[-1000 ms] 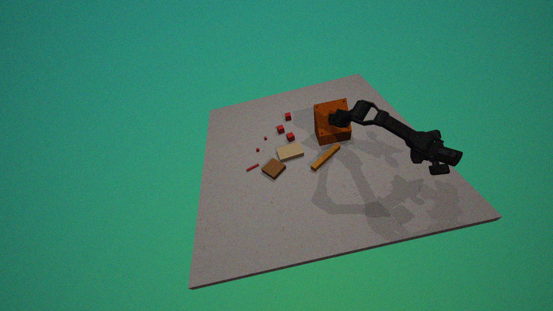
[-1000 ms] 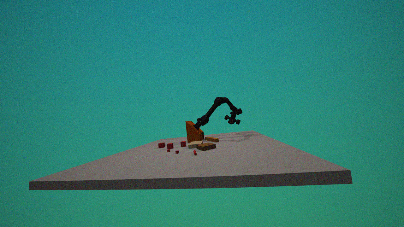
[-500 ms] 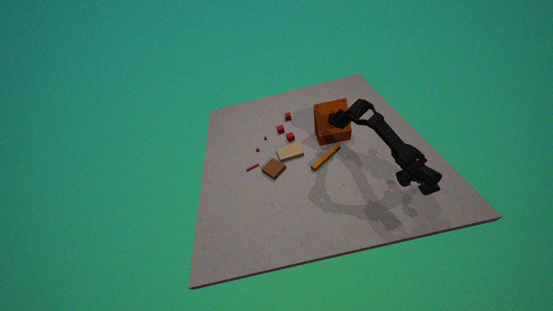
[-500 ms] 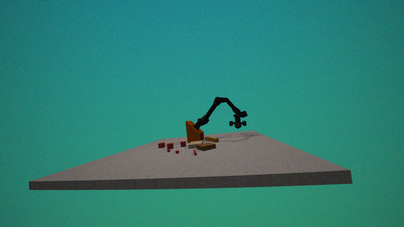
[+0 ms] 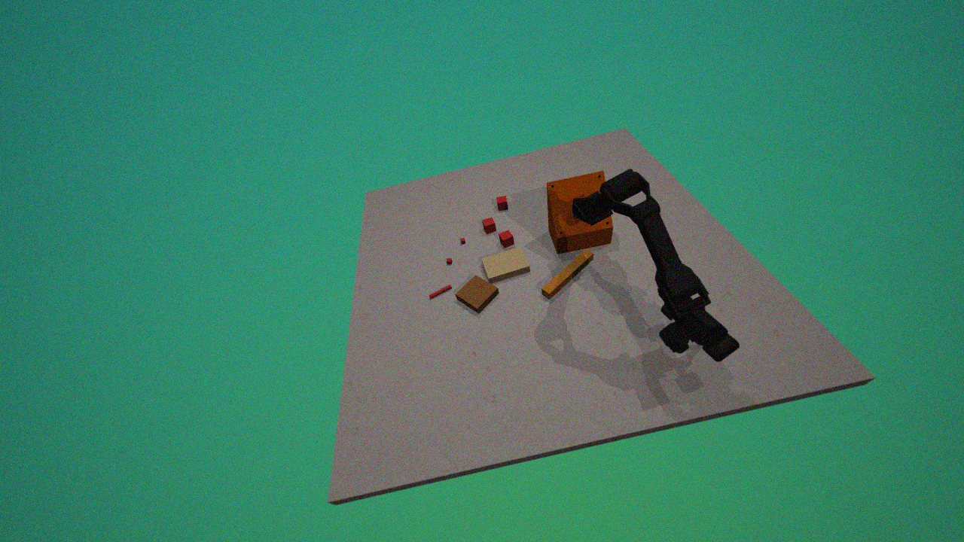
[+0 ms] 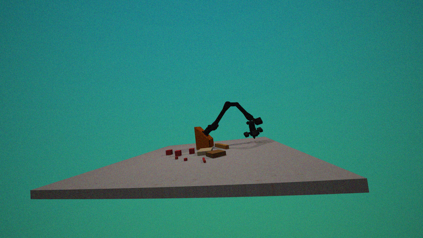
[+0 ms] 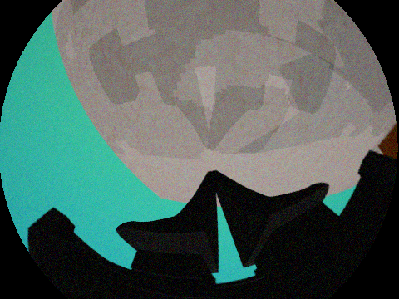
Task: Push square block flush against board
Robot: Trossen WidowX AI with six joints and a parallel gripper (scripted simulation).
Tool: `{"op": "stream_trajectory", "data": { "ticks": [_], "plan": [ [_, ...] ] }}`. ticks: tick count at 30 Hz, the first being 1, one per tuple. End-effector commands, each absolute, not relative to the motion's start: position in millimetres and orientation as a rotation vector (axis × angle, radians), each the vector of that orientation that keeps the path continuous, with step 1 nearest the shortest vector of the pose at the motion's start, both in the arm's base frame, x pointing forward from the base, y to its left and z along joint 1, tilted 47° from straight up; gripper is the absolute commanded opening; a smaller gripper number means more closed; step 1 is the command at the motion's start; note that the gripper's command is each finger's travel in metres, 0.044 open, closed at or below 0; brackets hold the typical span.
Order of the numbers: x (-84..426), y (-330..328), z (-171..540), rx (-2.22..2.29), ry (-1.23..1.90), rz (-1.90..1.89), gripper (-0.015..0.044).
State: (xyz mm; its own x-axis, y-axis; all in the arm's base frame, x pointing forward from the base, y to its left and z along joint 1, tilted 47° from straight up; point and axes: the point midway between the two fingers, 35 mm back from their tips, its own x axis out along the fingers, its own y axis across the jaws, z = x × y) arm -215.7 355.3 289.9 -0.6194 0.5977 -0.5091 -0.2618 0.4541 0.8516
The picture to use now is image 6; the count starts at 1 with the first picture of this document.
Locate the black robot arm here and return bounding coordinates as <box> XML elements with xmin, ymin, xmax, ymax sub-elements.
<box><xmin>202</xmin><ymin>101</ymin><xmax>263</xmax><ymax>137</ymax></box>

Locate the orange flat bar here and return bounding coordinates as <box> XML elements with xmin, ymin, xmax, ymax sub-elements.
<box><xmin>215</xmin><ymin>143</ymin><xmax>229</xmax><ymax>149</ymax></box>

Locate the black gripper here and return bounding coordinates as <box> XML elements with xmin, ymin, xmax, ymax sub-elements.
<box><xmin>244</xmin><ymin>127</ymin><xmax>263</xmax><ymax>137</ymax></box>

